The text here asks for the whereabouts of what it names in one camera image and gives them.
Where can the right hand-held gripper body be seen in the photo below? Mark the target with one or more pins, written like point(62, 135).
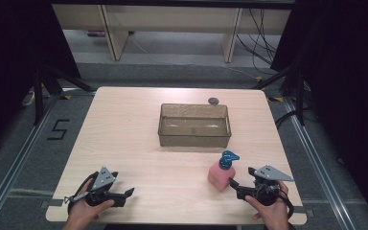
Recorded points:
point(266, 188)

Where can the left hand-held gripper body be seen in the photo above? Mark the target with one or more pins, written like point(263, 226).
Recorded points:
point(103, 179)

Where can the pink soap bottle blue pump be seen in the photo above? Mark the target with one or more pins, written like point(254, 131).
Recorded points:
point(221, 174)

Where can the person's right hand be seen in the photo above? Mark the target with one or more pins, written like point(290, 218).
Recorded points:
point(273, 212)

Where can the person's left hand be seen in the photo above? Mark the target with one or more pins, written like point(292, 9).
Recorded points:
point(83, 209)

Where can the translucent brown plastic bin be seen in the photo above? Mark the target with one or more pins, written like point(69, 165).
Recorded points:
point(194, 140)

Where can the grey round table grommet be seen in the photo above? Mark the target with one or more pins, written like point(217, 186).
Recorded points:
point(213, 101)

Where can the black metal stand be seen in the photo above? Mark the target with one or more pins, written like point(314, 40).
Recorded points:
point(39, 96)
point(299, 96)

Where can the black curtain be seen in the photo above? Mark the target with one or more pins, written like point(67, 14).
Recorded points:
point(348, 80)
point(12, 64)

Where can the pink flat object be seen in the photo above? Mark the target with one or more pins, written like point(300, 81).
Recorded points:
point(96, 33)

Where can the beige wooden desk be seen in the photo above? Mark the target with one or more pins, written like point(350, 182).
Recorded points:
point(172, 19)

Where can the metal floor rail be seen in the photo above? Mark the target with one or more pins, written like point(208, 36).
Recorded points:
point(316, 166)
point(16, 163)

